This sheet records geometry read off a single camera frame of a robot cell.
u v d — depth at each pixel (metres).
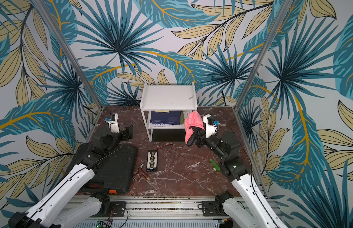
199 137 0.61
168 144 0.98
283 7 0.69
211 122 0.53
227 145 0.48
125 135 0.66
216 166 0.88
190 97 0.78
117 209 0.73
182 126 0.86
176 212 0.73
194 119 0.62
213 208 0.73
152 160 0.89
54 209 0.40
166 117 0.89
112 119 0.62
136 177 0.82
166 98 0.77
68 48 0.84
